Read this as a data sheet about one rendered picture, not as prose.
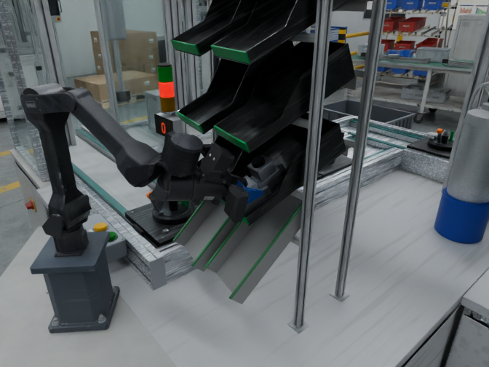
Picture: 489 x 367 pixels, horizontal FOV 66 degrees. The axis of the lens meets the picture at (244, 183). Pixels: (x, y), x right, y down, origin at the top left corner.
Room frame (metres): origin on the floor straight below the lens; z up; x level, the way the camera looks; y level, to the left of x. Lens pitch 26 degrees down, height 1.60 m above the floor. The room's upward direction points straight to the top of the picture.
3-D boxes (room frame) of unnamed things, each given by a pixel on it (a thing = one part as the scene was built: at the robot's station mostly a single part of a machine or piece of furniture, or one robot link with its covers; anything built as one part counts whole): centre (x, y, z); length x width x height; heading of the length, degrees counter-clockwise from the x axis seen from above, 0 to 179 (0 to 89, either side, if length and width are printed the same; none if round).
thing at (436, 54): (5.83, -2.76, 0.90); 0.40 x 0.31 x 0.17; 50
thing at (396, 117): (2.89, -0.93, 0.73); 0.62 x 0.42 x 0.23; 40
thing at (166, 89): (1.31, 0.27, 1.33); 0.05 x 0.05 x 0.05
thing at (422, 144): (1.74, -0.97, 1.01); 0.24 x 0.24 x 0.13; 40
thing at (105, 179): (1.33, 0.41, 0.91); 0.84 x 0.28 x 0.10; 40
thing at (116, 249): (1.02, 0.45, 0.93); 0.21 x 0.07 x 0.06; 40
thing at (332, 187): (1.40, -0.13, 0.91); 1.24 x 0.33 x 0.10; 130
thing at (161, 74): (1.31, 0.27, 1.38); 0.05 x 0.05 x 0.05
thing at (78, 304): (0.77, 0.42, 0.96); 0.15 x 0.15 x 0.20; 5
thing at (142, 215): (1.09, 0.23, 0.96); 0.24 x 0.24 x 0.02; 40
